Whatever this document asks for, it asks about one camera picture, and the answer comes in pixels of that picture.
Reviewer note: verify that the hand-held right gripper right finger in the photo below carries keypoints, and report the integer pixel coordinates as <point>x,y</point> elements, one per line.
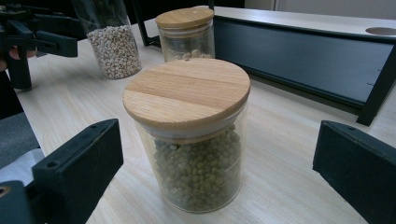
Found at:
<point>358,168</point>

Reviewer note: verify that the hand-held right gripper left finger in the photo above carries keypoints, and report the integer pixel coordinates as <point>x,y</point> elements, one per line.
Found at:
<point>81,168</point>

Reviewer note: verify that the tall glass jar of barley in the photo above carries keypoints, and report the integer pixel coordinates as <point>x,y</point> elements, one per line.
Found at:
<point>115,51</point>

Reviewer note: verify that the glass jar of green beans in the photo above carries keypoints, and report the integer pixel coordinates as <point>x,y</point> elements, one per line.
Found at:
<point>199,174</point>

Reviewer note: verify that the black metal shelf rack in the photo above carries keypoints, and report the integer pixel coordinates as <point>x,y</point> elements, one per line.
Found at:
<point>295,62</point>

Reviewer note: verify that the round wooden jar lid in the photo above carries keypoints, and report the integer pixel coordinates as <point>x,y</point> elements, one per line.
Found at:
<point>186,93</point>
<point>184,17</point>

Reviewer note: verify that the glass jar of lotus seeds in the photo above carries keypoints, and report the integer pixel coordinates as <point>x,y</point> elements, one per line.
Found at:
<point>186,45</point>

